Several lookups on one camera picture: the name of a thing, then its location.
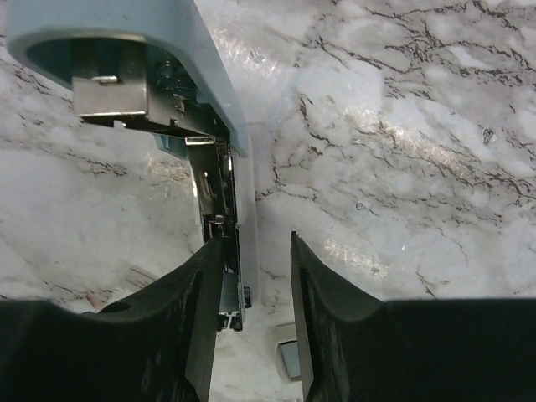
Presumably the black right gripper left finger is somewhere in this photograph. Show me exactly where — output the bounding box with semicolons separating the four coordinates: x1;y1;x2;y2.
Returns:
1;238;224;401

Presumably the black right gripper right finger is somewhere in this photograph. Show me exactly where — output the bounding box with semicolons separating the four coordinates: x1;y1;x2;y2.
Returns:
291;234;535;401

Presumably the staple tray with staples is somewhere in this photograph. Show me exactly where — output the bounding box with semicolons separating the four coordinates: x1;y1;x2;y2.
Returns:
273;322;301;383

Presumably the light blue stapler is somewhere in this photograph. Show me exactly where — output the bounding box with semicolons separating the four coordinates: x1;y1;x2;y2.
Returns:
7;1;259;332

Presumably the white staple box sleeve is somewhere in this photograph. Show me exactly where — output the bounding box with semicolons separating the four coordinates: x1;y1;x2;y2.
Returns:
85;265;158;311

